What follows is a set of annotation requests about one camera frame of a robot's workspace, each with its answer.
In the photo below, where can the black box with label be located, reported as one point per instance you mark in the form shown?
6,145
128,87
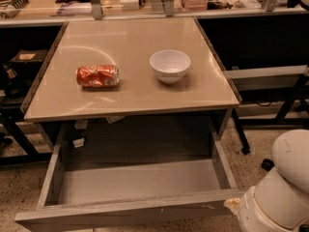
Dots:
28,60

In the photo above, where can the long background desk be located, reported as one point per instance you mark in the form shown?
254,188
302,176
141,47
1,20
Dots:
17,13

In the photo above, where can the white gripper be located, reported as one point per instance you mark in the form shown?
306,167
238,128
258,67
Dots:
250,210

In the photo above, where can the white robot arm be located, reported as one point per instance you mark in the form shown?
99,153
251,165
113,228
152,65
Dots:
280,202

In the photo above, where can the white bowl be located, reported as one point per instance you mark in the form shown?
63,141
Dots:
170,66

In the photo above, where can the grey drawer cabinet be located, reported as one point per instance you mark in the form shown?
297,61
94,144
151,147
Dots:
56,98

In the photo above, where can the crushed orange soda can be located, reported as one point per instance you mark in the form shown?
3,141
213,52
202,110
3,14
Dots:
98,76

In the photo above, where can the grey top drawer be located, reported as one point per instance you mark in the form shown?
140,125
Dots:
144,169

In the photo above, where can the black office chair base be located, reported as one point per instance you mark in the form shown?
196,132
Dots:
267,164

